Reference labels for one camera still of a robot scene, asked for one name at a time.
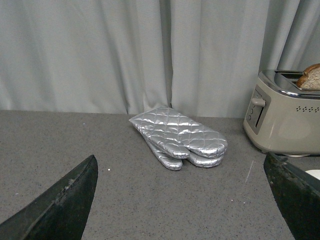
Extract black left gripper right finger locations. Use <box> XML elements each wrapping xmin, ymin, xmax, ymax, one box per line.
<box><xmin>263</xmin><ymin>152</ymin><xmax>320</xmax><ymax>240</ymax></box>

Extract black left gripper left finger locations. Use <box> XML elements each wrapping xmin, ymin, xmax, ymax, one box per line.
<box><xmin>0</xmin><ymin>155</ymin><xmax>98</xmax><ymax>240</ymax></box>

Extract brown bread slice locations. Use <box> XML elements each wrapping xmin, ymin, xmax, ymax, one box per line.
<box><xmin>296</xmin><ymin>63</ymin><xmax>320</xmax><ymax>90</ymax></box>

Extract beige two-slot toaster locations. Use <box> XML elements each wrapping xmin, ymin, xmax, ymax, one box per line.
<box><xmin>243</xmin><ymin>70</ymin><xmax>320</xmax><ymax>156</ymax></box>

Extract beige toaster lever knob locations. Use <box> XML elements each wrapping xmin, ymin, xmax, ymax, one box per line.
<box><xmin>251</xmin><ymin>98</ymin><xmax>266</xmax><ymax>108</ymax></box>

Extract white round plate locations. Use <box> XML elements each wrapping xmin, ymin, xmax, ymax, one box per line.
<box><xmin>306</xmin><ymin>169</ymin><xmax>320</xmax><ymax>180</ymax></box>

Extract lower silver quilted oven mitt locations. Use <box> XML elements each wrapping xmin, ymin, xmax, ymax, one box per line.
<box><xmin>144</xmin><ymin>138</ymin><xmax>224</xmax><ymax>171</ymax></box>

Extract silver quilted oven mitt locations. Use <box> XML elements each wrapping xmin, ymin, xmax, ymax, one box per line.
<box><xmin>144</xmin><ymin>138</ymin><xmax>224</xmax><ymax>171</ymax></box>
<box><xmin>129</xmin><ymin>105</ymin><xmax>228</xmax><ymax>159</ymax></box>

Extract upper silver quilted oven mitt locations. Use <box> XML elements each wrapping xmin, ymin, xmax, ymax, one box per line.
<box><xmin>129</xmin><ymin>105</ymin><xmax>228</xmax><ymax>159</ymax></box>

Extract grey curtain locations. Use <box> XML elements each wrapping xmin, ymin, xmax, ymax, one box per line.
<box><xmin>0</xmin><ymin>0</ymin><xmax>320</xmax><ymax>118</ymax></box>

